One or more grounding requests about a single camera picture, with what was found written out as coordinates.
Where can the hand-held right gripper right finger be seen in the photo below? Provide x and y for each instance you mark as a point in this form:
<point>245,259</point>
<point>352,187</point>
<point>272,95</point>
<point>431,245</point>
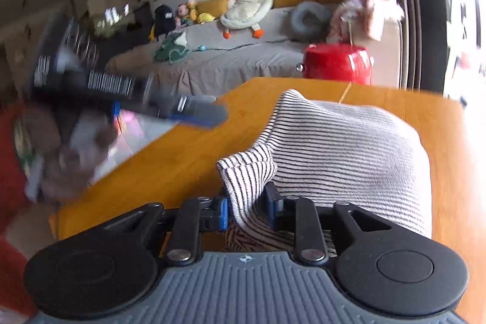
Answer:
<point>271,206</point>

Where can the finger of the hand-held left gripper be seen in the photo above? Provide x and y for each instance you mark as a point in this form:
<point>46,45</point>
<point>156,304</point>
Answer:
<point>197,100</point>
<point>212,119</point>

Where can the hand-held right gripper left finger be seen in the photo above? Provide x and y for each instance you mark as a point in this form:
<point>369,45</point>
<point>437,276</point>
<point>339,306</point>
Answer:
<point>224,216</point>

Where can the striped knit shirt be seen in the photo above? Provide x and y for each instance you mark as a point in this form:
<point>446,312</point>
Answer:
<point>341,157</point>

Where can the pink clothes pile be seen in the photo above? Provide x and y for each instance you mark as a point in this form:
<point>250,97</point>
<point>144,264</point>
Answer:
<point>364,14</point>

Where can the person's left hand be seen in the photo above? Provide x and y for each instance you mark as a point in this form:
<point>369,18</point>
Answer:
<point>76,157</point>

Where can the green plush blanket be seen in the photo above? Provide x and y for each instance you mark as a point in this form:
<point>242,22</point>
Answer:
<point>172,49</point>

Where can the white marble coffee table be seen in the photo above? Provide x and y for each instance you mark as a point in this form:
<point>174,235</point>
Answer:
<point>152,136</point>

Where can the sofa with grey cover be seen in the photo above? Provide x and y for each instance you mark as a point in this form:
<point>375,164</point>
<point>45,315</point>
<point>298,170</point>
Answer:
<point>243,62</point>

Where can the glass fish tank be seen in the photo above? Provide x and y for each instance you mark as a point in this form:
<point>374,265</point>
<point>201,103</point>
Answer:
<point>110,11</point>

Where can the small yellow plush toy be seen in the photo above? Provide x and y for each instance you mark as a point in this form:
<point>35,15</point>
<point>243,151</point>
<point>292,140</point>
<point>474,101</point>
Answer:
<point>205,18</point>

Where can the dark backpack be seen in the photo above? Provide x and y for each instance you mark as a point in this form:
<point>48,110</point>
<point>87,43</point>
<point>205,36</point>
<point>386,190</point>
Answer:
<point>163,22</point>

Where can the pink plush doll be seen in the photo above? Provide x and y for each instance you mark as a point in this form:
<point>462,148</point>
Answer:
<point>183,14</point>

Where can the yellow plush doll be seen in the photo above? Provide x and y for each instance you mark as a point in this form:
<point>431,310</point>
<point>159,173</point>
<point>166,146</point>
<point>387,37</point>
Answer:
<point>192,9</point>

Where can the small yellow throw cushion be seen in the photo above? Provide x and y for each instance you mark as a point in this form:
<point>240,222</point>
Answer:
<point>210,5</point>

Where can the white goose plush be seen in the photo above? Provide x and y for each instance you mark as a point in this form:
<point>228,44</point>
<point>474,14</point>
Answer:
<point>246,7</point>

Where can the grey neck pillow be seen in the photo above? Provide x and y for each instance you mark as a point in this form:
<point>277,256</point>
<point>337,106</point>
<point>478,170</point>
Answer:
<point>300,18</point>

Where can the red round stool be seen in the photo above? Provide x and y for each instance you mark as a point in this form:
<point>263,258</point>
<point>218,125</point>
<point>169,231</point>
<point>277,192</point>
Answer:
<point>338,62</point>

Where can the dark curtain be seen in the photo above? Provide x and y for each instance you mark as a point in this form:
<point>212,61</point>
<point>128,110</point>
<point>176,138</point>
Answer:
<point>425,5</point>

